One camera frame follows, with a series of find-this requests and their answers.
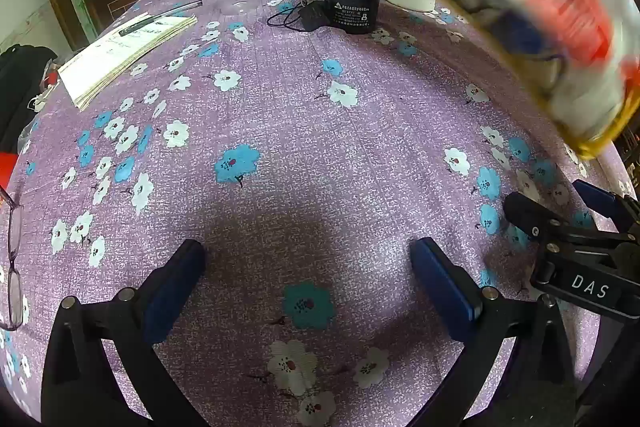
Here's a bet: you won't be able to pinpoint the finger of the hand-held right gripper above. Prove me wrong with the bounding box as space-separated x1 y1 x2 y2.
572 179 640 234
502 192 633 253

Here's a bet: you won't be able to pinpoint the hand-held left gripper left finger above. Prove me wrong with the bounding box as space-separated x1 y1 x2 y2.
41 238 207 427

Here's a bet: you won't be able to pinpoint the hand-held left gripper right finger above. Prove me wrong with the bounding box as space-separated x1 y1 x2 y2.
400 237 583 427

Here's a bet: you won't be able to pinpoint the eyeglasses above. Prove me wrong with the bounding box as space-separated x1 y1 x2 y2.
0 184 26 332

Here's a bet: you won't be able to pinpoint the purple floral tablecloth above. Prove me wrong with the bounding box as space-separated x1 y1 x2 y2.
0 0 640 427

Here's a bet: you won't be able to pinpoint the red paper bag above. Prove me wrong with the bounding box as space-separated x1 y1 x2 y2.
0 152 18 192

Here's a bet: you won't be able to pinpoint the paper notebook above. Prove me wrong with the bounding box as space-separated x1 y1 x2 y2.
56 12 199 112

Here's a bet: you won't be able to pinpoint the black bag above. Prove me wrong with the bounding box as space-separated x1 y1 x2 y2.
0 43 61 148

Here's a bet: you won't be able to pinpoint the black pen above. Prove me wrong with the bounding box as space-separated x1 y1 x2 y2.
119 0 203 37

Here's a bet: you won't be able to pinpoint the black power adapter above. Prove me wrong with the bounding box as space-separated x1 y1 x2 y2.
266 0 333 32

